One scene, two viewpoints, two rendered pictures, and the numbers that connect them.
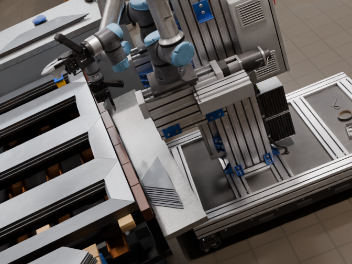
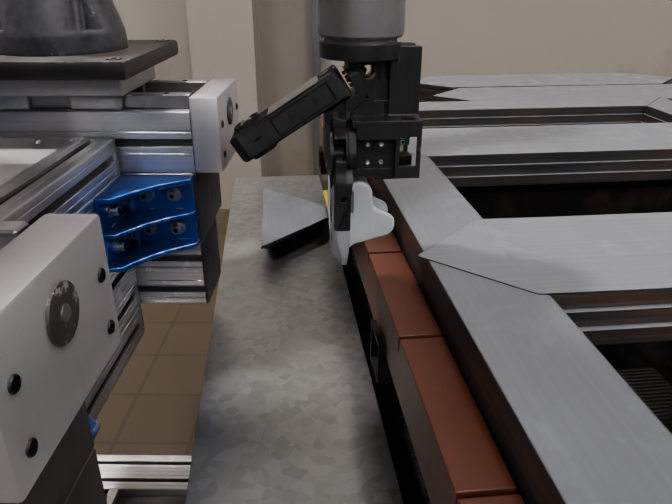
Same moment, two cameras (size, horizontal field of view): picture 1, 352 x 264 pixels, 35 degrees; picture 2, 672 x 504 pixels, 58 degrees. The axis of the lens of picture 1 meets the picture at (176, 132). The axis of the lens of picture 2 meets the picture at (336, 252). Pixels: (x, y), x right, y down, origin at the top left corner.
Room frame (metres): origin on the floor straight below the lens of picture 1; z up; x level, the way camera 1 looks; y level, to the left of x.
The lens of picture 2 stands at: (3.09, 0.24, 1.12)
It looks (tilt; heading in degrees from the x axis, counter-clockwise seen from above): 25 degrees down; 179
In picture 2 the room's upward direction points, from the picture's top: straight up
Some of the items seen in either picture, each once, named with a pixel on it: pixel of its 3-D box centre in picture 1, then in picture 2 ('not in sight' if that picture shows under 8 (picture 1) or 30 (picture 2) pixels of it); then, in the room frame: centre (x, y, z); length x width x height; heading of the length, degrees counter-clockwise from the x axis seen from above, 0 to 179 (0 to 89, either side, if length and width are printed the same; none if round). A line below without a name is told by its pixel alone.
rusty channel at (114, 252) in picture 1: (87, 151); not in sight; (2.53, 0.49, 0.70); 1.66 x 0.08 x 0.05; 5
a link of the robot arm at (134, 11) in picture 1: (142, 9); not in sight; (2.83, -0.09, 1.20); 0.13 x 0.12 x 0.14; 54
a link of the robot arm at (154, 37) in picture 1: (160, 45); not in sight; (2.32, -0.09, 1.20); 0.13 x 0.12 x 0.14; 24
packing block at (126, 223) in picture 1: (127, 223); not in sight; (1.74, 0.33, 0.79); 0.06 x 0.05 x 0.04; 95
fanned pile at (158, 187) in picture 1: (158, 186); (294, 213); (2.01, 0.17, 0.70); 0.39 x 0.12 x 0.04; 5
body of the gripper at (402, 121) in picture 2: (100, 88); (367, 111); (2.55, 0.27, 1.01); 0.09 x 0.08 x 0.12; 95
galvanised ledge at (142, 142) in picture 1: (147, 151); (284, 325); (2.36, 0.17, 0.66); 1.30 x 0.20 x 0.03; 5
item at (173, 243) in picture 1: (146, 184); not in sight; (2.35, 0.25, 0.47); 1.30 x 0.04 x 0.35; 5
